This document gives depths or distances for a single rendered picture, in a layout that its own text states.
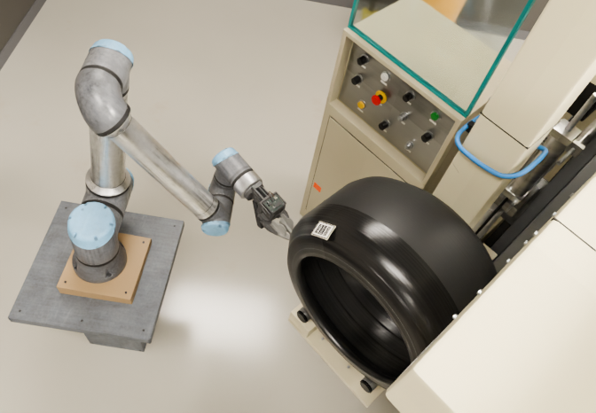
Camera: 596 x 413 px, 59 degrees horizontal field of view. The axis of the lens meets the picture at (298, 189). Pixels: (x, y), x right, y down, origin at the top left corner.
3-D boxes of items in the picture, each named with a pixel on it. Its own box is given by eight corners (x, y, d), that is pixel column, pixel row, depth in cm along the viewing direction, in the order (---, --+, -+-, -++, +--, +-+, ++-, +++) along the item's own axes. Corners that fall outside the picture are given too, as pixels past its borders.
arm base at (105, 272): (64, 276, 188) (58, 263, 180) (85, 233, 199) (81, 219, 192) (116, 288, 188) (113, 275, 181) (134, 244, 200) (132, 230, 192)
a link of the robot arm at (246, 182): (231, 193, 173) (254, 179, 178) (241, 204, 172) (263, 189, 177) (234, 180, 166) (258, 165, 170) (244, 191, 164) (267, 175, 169)
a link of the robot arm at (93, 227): (67, 261, 181) (58, 235, 167) (82, 221, 191) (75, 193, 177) (113, 268, 182) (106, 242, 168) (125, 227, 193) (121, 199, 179)
